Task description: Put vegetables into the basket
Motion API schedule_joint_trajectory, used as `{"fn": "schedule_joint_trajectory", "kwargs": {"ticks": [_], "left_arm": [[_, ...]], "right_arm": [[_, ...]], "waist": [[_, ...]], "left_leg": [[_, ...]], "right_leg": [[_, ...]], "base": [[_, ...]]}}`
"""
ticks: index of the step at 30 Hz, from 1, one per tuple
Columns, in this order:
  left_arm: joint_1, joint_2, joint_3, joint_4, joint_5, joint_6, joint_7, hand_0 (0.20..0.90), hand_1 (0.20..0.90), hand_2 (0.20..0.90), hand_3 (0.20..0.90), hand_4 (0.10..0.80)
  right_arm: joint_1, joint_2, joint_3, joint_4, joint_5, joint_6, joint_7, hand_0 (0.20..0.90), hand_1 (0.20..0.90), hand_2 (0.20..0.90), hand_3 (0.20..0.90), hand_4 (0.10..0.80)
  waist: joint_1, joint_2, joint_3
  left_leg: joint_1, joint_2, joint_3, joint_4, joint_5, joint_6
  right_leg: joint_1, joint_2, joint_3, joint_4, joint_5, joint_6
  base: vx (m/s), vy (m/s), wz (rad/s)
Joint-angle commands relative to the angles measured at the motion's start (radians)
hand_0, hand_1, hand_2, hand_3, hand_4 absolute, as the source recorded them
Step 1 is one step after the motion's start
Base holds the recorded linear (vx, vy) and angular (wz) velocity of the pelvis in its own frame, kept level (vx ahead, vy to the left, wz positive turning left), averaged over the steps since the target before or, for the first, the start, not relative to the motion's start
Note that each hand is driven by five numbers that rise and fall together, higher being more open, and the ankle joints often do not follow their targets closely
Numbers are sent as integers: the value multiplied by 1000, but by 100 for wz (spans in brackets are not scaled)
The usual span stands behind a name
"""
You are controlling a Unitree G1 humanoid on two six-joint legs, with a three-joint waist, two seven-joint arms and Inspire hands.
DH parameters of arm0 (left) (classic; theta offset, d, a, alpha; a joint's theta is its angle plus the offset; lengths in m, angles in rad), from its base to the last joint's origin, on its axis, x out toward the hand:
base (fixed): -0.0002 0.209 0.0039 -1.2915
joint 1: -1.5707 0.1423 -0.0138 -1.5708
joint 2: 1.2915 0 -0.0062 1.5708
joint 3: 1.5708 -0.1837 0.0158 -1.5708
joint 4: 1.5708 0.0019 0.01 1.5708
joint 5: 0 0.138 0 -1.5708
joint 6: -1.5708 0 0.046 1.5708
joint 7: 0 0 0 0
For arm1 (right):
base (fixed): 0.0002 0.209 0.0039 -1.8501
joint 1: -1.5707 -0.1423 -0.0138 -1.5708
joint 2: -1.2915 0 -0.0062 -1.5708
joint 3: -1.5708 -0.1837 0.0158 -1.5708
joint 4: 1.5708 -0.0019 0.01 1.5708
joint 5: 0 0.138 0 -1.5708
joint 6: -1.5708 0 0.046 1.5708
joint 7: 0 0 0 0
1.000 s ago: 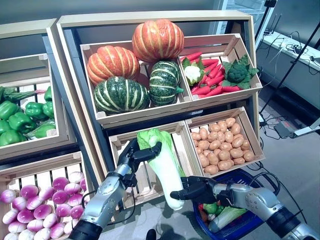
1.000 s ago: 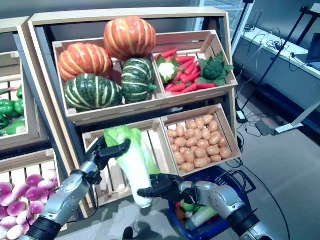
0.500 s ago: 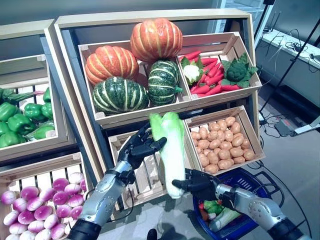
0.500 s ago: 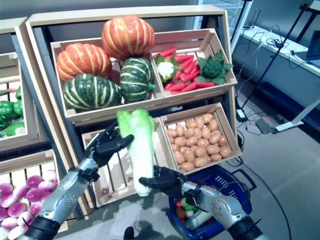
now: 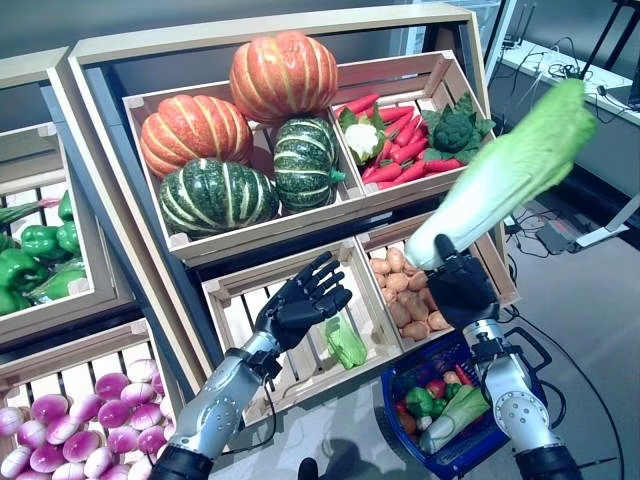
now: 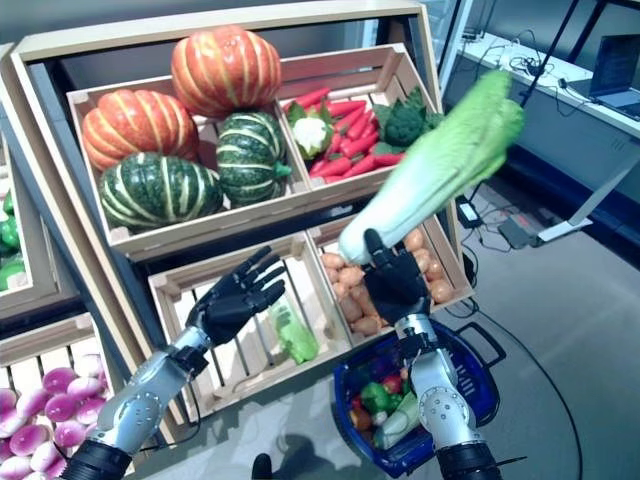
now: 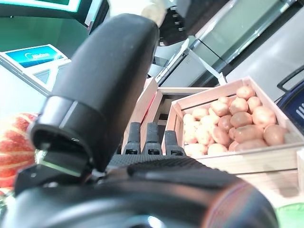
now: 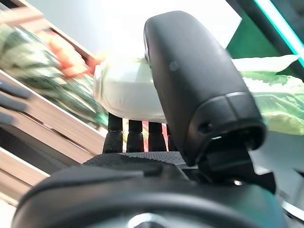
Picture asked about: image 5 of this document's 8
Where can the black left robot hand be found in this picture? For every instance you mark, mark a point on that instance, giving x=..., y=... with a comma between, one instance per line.
x=295, y=312

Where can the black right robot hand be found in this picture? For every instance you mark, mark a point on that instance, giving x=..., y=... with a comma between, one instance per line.
x=465, y=295

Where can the green white napa cabbage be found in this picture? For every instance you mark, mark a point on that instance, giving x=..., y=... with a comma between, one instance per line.
x=500, y=175
x=345, y=345

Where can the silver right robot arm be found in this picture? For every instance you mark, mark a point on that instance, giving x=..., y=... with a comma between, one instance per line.
x=520, y=415

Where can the blue plastic shopping basket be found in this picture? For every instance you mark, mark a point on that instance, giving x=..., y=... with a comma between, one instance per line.
x=450, y=470

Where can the wooden slat crate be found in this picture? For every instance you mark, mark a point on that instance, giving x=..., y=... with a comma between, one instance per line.
x=504, y=282
x=102, y=270
x=400, y=194
x=325, y=382
x=75, y=350

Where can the small red carrot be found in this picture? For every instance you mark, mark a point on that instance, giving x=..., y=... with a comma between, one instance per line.
x=464, y=375

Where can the small tan potato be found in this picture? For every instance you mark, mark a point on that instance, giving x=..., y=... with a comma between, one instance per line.
x=451, y=378

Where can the large wooden crate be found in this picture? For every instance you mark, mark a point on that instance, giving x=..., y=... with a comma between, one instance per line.
x=260, y=232

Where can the red apple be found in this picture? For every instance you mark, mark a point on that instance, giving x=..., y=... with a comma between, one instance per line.
x=436, y=388

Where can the grey power box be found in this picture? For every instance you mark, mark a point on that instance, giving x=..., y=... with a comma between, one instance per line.
x=555, y=237

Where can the small green pepper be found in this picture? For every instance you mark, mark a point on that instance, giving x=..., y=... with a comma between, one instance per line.
x=439, y=408

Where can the small green white bok choy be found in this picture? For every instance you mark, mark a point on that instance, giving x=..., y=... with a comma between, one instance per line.
x=452, y=417

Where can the small red tomato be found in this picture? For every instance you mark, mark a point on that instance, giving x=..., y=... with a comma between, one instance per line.
x=401, y=407

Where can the white garlic bulb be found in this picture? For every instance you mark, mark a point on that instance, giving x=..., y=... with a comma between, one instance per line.
x=424, y=423

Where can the large green striped pumpkin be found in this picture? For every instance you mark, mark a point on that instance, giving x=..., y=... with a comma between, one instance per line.
x=217, y=197

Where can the orange fruit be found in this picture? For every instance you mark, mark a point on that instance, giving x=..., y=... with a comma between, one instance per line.
x=407, y=423

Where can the small green striped pumpkin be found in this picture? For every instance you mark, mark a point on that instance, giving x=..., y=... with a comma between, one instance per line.
x=305, y=162

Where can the green broccoli with leaves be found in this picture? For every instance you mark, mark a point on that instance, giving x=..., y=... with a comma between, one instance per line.
x=452, y=132

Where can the purple white turnip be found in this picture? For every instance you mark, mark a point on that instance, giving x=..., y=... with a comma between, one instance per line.
x=50, y=407
x=85, y=407
x=142, y=371
x=112, y=386
x=136, y=394
x=146, y=416
x=114, y=413

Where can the white cauliflower with leaves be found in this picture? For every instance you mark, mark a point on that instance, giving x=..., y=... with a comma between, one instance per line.
x=362, y=140

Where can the orange striped pumpkin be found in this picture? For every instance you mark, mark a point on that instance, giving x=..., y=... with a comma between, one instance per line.
x=195, y=132
x=285, y=75

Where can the white office desk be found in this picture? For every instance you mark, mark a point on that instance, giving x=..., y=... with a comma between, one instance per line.
x=610, y=145

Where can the black router with antennas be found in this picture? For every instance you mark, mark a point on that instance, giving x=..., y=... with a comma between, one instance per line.
x=515, y=42

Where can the black tripod stand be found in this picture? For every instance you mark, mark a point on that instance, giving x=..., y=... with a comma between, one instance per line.
x=603, y=45

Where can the thin green pink stalk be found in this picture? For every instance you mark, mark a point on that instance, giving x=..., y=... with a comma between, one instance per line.
x=25, y=210

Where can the wooden display shelf frame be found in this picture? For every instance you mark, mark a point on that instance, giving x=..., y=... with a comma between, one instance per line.
x=30, y=67
x=250, y=37

